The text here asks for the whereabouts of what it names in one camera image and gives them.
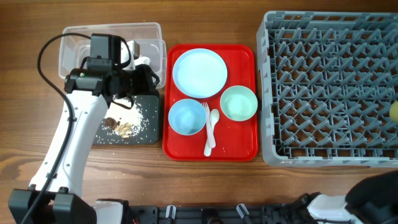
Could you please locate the grey dishwasher rack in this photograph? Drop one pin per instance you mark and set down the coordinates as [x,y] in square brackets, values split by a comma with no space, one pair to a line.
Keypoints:
[328,82]

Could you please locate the clear plastic waste bin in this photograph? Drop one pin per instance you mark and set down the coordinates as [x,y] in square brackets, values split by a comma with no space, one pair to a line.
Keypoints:
[147,34]

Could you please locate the white tissue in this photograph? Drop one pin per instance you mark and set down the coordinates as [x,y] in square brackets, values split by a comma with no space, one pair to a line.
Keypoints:
[142,60]

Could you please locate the red serving tray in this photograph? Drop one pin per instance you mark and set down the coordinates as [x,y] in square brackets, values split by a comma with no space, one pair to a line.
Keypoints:
[236,141]

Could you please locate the brown food chunk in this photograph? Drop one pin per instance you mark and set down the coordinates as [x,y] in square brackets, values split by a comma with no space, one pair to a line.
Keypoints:
[111,123]

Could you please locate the light blue bowl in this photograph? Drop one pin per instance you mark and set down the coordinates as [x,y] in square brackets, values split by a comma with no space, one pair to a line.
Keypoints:
[187,117]

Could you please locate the yellow cup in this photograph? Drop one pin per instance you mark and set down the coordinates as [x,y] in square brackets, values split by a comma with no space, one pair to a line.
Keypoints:
[393,111]

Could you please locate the white plastic fork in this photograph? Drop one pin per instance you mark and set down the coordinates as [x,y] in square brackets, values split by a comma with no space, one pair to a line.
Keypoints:
[207,149]

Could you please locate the white rice pile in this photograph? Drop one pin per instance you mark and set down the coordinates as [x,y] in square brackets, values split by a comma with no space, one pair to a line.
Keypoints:
[122,115]

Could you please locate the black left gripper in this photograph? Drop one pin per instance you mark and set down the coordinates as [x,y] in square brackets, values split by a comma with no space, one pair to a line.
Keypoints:
[147,84]

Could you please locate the mint green bowl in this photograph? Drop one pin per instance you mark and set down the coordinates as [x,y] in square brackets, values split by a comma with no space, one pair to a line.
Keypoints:
[238,103]

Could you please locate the white plastic spoon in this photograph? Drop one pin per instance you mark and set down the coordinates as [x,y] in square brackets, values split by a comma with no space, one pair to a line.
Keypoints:
[214,118]

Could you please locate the black food waste tray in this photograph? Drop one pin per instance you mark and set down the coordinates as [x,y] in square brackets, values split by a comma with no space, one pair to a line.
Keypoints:
[150,106]

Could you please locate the light blue plate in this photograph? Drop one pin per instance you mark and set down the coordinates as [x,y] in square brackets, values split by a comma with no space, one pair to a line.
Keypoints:
[199,73]

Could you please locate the peanut shells pile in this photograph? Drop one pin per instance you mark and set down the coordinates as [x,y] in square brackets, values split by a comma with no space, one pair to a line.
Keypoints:
[124,130]

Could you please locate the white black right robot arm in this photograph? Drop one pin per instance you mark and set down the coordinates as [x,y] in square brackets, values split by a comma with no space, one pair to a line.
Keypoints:
[372,200]

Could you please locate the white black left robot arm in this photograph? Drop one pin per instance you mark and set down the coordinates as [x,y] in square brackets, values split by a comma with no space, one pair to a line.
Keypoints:
[54,193]

